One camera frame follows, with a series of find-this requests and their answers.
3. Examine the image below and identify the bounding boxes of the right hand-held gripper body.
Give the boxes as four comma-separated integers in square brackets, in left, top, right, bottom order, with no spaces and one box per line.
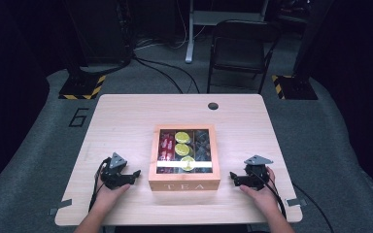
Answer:
[244,154,274,190]

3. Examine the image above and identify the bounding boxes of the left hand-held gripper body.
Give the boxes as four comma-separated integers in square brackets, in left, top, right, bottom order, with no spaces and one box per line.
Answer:
[100,151,128,190]

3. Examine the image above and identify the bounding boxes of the wooden tea box glass lid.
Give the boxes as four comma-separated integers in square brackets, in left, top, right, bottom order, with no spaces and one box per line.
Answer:
[148,124,221,192]

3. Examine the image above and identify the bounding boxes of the person's left hand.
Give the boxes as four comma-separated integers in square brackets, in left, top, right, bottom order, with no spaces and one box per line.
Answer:
[90,181,131,212]

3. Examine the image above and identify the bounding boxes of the person's right hand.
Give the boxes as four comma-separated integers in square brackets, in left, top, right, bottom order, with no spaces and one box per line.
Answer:
[239,167,283,216]

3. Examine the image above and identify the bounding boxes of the red coffee sachet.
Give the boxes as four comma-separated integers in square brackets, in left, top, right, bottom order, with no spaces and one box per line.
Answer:
[166,130,177,174]
[157,130,169,174]

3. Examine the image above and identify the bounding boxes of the pile of dark tea bags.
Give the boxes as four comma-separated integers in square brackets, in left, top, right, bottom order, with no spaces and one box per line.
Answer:
[193,129,213,174]

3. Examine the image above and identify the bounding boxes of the grey tape piece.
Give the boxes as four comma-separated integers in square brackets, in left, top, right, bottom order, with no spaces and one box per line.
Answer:
[286,197,308,208]
[49,198,73,216]

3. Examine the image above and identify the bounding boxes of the yellow-green round capsule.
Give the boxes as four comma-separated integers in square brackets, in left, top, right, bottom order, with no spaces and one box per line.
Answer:
[174,143,192,157]
[180,155,196,173]
[174,131,191,145]

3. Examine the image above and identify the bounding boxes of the black stand with striped base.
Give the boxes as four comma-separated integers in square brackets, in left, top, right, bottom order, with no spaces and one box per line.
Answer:
[271,0,335,101]
[57,0,107,101]

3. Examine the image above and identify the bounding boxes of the black folding chair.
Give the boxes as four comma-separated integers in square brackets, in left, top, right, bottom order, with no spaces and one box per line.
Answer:
[206,19,282,95]

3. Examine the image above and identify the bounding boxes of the black cabinet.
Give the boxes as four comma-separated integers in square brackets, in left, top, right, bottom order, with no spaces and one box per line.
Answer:
[63,0,134,67]

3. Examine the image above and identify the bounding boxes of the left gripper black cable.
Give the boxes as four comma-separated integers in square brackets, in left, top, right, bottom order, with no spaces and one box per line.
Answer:
[88,157,111,212]

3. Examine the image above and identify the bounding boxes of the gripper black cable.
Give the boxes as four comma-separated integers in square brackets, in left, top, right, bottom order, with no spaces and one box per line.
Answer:
[254,170,288,219]
[88,157,111,212]

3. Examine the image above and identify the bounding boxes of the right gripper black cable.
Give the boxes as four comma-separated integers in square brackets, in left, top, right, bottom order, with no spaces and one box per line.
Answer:
[254,170,288,219]

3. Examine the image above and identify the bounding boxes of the thin black floor cable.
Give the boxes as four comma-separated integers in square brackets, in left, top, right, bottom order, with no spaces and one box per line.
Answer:
[291,182,335,233]

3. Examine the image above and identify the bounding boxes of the white desk frame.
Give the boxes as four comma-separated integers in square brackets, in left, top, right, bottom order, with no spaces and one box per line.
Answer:
[185,0,270,64]

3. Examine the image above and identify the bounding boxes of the white floor cable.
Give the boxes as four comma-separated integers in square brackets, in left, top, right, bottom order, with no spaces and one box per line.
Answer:
[135,0,208,51]

